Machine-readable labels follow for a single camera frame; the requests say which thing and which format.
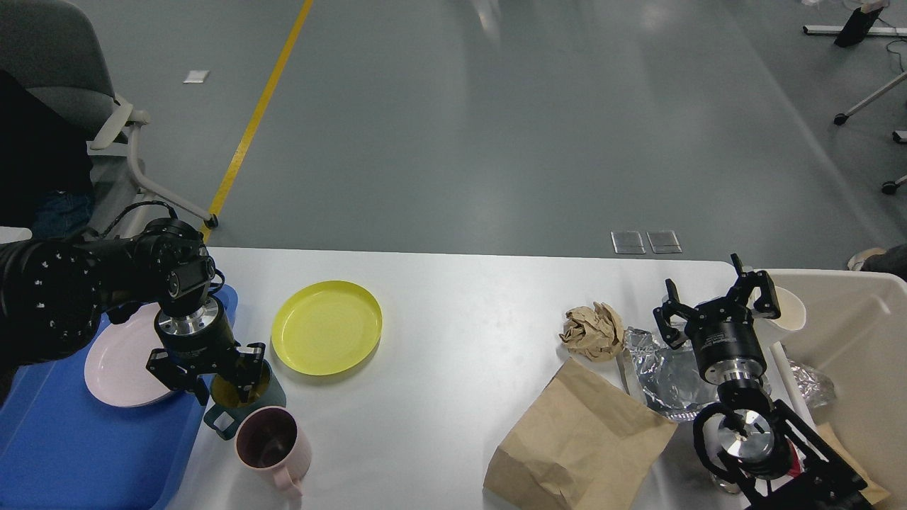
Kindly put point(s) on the metal floor socket plate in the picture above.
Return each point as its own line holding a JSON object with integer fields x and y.
{"x": 627, "y": 242}
{"x": 664, "y": 242}

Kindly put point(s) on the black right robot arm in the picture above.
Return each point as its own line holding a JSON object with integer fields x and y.
{"x": 746, "y": 438}

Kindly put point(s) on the grey office chair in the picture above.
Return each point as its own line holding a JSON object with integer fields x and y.
{"x": 51, "y": 48}

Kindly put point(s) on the dark green mug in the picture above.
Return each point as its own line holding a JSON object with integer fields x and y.
{"x": 228, "y": 411}

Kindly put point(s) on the crushed red soda can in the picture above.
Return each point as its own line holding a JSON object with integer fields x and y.
{"x": 723, "y": 483}

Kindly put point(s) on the crumpled aluminium foil tray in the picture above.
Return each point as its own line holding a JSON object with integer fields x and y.
{"x": 666, "y": 381}

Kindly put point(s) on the yellow plate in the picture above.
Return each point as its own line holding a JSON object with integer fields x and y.
{"x": 327, "y": 328}

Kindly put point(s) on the beige plastic bin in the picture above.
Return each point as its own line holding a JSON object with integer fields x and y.
{"x": 856, "y": 334}

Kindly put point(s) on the pink plate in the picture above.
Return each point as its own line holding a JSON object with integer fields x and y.
{"x": 115, "y": 368}

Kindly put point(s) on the pink mug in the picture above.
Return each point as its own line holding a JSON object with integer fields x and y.
{"x": 271, "y": 443}

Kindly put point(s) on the white stand with black bag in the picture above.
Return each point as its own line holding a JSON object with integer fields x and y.
{"x": 860, "y": 25}

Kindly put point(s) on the shoe at right edge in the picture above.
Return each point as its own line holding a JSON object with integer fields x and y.
{"x": 878, "y": 260}

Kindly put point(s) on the foil piece in bin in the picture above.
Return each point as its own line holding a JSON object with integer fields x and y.
{"x": 816, "y": 388}

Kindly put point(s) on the white paper cup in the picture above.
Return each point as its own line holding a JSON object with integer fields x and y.
{"x": 793, "y": 313}

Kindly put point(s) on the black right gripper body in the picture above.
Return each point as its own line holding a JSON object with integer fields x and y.
{"x": 724, "y": 343}

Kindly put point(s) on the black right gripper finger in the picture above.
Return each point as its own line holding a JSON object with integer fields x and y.
{"x": 754, "y": 291}
{"x": 672, "y": 307}

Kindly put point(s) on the brown paper bag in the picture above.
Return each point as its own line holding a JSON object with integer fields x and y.
{"x": 582, "y": 444}

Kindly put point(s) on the blue plastic tray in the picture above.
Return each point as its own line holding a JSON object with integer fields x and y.
{"x": 64, "y": 449}

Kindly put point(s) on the brown paper in bin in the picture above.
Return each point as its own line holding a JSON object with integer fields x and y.
{"x": 873, "y": 492}

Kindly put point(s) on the white chair base with casters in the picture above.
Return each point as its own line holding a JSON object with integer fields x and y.
{"x": 888, "y": 187}

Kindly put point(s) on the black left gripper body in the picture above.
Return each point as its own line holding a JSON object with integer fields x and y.
{"x": 202, "y": 341}

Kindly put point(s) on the crumpled brown paper ball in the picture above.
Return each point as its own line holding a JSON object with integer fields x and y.
{"x": 596, "y": 332}

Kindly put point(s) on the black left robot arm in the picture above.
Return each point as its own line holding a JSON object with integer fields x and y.
{"x": 55, "y": 291}

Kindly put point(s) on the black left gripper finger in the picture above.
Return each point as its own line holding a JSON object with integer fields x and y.
{"x": 248, "y": 366}
{"x": 161, "y": 366}

